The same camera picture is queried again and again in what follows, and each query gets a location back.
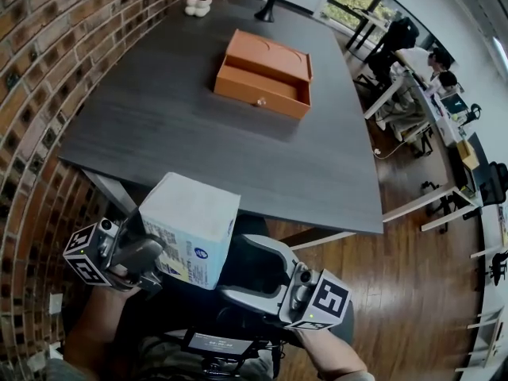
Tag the black mesh office chair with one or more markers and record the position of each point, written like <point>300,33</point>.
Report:
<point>494,183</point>

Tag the orange box with drawer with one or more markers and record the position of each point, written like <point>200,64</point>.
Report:
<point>258,58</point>

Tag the white blue tissues pack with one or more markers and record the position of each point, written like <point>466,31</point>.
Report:
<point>190,208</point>

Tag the long white desk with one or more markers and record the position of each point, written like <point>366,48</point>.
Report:
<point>401,93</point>

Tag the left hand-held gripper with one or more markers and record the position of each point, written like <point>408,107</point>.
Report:
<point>85,256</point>

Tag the black cone stand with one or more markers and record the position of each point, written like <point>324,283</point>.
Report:
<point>266,11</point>

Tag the white desk with black legs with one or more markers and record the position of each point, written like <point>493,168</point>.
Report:
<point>369,20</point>

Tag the laptop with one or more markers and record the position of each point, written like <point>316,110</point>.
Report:
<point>454,103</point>

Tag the person's left forearm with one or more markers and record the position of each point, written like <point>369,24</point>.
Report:
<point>95,324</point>

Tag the white wall socket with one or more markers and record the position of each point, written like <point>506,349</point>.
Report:
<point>56,304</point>

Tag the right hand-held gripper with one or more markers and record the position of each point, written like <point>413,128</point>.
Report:
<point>325,300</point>

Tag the cardboard box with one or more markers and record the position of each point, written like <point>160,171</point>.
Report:
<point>467,154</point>

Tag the black swivel chair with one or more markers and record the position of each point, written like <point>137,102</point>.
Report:
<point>499,266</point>

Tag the black screen device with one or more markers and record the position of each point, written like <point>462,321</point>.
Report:
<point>218,343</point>

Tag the white bubble vase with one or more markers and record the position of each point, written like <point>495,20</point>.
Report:
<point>197,7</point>

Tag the person's left hand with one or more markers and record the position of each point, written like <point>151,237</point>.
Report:
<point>121,280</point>

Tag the person's right forearm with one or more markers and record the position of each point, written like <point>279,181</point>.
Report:
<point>329,355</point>

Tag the black seat chair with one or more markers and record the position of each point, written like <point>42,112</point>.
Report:
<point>254,268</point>

